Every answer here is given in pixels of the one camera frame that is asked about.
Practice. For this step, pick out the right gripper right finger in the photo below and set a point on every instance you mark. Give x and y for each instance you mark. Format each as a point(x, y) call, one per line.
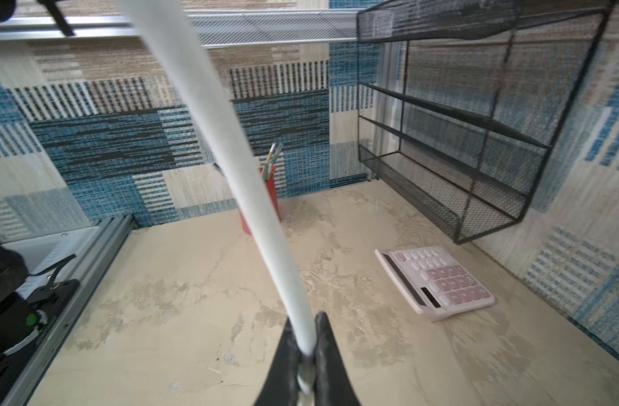
point(332, 384)

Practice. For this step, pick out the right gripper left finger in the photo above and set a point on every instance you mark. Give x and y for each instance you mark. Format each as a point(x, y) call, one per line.
point(281, 387)

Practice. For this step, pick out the teal power strip with cord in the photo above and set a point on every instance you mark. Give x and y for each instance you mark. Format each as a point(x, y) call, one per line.
point(166, 31)

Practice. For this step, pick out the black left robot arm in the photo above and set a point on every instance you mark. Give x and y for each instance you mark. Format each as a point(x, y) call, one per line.
point(24, 321)

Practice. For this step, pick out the pink calculator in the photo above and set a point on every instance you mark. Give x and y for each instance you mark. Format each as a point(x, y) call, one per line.
point(433, 282)

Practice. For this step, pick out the red pen cup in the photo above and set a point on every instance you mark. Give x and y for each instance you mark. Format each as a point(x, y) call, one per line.
point(255, 191)

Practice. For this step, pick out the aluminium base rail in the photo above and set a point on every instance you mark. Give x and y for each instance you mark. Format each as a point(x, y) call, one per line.
point(95, 248)

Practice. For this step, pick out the black wire mesh shelf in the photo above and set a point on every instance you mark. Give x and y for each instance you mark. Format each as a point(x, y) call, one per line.
point(471, 114)

